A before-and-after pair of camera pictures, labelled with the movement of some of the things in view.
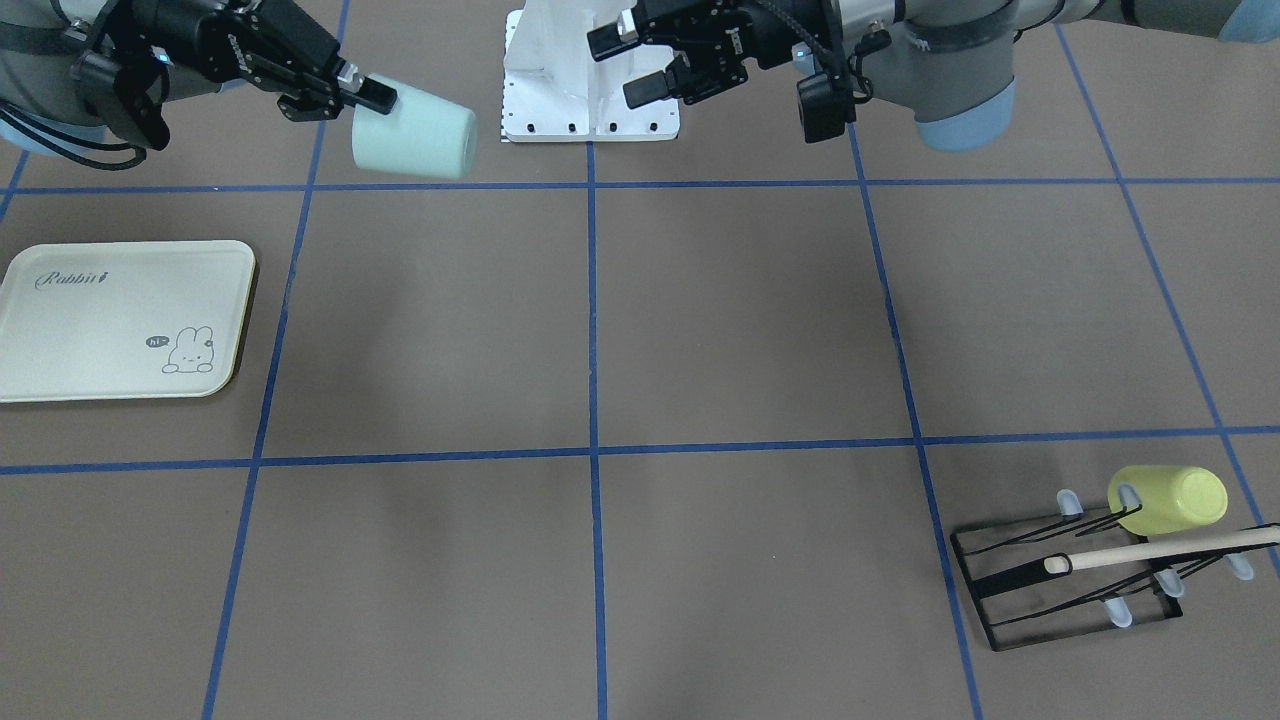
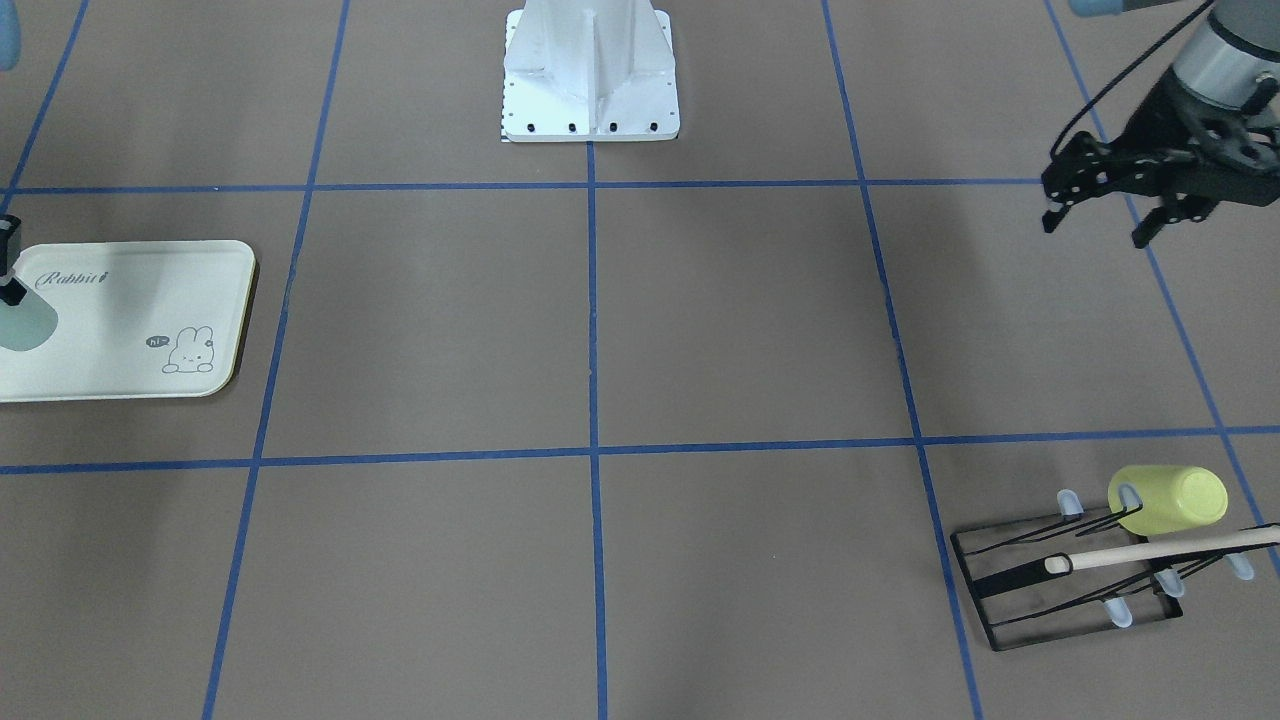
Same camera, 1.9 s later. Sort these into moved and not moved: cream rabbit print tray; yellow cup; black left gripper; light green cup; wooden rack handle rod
Moved: black left gripper; light green cup
Not moved: cream rabbit print tray; yellow cup; wooden rack handle rod
